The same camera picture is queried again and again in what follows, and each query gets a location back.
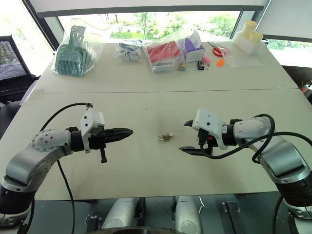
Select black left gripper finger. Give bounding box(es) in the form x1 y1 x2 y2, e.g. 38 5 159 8
106 135 130 145
105 127 134 138

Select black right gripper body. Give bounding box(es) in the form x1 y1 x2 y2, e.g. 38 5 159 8
196 129 219 157

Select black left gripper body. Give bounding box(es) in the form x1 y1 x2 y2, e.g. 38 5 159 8
89 129 109 164

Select silver robot right leg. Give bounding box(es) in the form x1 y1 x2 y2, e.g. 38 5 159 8
171 195 203 234

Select silver robot leg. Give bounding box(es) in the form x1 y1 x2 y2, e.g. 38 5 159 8
171 195 203 234
100 197 145 230

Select purple white tissue box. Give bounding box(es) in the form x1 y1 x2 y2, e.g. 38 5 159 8
181 31 206 64

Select bagged red box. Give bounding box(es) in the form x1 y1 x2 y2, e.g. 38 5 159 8
145 39 186 75

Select silver robot left leg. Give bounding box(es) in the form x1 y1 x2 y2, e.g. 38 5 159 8
100 197 145 230

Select bagged blue white parts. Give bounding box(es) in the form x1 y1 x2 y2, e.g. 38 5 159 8
113 40 144 63

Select clear plastic bag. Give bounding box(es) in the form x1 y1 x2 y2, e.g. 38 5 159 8
223 51 263 70

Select bagged green plastic scoops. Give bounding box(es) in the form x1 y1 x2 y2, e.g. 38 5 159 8
52 25 98 79

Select white block with yellow cylinders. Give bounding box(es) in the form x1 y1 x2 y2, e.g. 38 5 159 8
232 20 266 57

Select red black device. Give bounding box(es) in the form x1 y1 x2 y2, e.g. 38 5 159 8
300 78 312 101

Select black mesh office chair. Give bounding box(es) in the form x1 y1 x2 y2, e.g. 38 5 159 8
0 35 41 104

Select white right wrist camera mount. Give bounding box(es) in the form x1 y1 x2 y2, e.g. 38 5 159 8
192 108 229 150

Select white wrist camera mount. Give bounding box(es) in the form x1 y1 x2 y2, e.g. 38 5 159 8
192 108 229 150
80 108 106 155

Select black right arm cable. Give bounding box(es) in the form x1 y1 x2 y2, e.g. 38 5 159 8
208 113 312 164

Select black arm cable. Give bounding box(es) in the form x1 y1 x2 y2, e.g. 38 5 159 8
39 102 94 234
208 113 312 164

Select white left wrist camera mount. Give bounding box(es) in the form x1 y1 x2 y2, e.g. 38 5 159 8
80 108 106 155

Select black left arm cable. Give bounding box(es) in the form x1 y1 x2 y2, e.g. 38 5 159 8
39 102 94 234

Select thin white cable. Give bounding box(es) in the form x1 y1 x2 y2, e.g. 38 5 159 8
198 195 206 215

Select metal table bracket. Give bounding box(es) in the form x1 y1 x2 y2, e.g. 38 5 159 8
84 214 102 232
221 200 241 234

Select red handled scissors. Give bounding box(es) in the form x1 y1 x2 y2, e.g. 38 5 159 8
208 41 231 57

